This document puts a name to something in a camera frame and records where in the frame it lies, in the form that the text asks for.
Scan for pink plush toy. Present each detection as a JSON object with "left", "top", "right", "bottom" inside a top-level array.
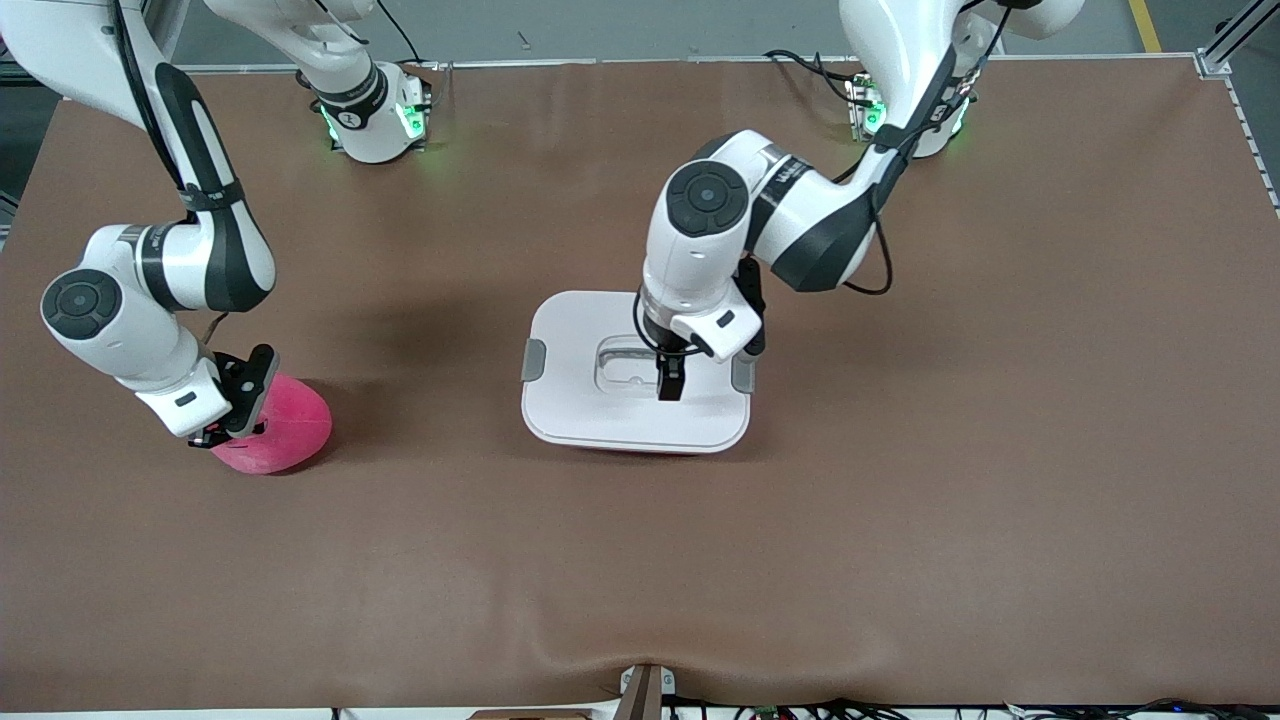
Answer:
[{"left": 210, "top": 373, "right": 333, "bottom": 476}]

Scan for white box lid grey latches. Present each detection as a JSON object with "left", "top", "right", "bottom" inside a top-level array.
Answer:
[{"left": 520, "top": 290, "right": 753, "bottom": 456}]

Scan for brown table mat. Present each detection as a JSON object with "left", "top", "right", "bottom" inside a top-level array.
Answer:
[{"left": 0, "top": 55, "right": 1280, "bottom": 713}]

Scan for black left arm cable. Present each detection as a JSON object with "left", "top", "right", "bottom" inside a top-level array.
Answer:
[{"left": 840, "top": 0, "right": 1041, "bottom": 297}]

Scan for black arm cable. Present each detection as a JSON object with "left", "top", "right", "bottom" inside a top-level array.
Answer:
[
  {"left": 108, "top": 0, "right": 236, "bottom": 346},
  {"left": 840, "top": 0, "right": 1041, "bottom": 297}
]

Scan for silver metal bracket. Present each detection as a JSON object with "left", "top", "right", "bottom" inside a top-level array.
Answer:
[{"left": 618, "top": 665, "right": 677, "bottom": 698}]

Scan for black base cable bundle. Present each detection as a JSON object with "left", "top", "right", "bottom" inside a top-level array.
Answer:
[{"left": 763, "top": 48, "right": 871, "bottom": 106}]

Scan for brown upright post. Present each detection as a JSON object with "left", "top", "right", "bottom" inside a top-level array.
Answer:
[{"left": 622, "top": 664, "right": 663, "bottom": 720}]

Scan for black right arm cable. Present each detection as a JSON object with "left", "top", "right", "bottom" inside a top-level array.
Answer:
[{"left": 108, "top": 0, "right": 236, "bottom": 346}]

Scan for aluminium frame profile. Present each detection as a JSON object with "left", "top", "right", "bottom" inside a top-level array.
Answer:
[
  {"left": 140, "top": 0, "right": 191, "bottom": 69},
  {"left": 1195, "top": 0, "right": 1280, "bottom": 79}
]

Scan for white perforated table rail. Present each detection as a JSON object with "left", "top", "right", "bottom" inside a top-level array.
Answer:
[{"left": 1222, "top": 75, "right": 1280, "bottom": 219}]

